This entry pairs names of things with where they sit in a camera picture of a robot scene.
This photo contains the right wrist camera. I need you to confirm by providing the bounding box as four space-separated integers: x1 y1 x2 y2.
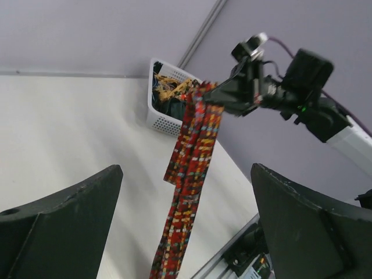
231 33 269 62

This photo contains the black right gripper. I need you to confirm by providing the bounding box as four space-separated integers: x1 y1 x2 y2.
203 57 287 116

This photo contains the aluminium front rail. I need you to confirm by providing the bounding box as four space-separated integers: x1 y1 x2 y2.
192 214 275 278

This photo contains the red multicolour patterned tie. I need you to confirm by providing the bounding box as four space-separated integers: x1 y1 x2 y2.
150 81 224 278

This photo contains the yellow patterned tie in basket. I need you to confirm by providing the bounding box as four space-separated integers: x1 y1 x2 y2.
152 74 199 102

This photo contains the white perforated plastic basket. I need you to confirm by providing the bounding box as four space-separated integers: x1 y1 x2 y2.
146 58 202 137

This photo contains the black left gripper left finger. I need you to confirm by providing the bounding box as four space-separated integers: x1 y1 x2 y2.
1 165 123 278

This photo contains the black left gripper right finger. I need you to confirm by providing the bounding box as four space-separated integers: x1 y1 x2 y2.
251 163 371 278

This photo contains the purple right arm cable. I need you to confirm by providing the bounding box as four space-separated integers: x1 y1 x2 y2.
267 36 372 131

